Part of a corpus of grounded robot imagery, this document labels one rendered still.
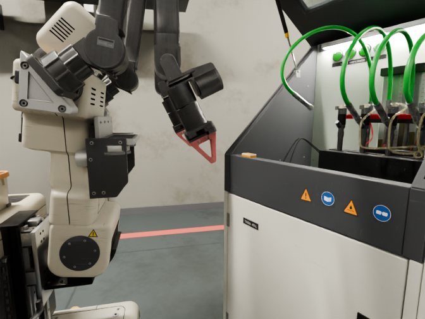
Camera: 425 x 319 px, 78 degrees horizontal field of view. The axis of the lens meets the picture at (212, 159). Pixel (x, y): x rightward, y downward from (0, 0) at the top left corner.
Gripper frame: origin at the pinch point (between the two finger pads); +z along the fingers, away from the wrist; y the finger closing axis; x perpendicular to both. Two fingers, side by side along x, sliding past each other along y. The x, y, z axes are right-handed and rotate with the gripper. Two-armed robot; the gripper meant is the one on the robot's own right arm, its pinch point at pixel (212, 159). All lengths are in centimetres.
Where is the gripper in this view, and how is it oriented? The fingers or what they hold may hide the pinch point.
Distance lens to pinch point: 66.3
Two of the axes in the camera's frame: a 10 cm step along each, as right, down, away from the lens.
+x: -8.8, 4.6, -1.1
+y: -2.0, -1.5, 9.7
